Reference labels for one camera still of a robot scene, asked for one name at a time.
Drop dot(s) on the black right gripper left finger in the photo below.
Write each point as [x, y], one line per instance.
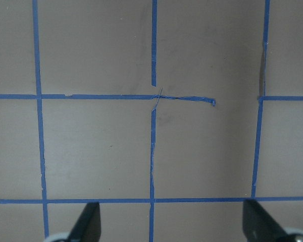
[87, 227]

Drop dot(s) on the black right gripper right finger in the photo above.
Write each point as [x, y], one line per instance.
[258, 225]

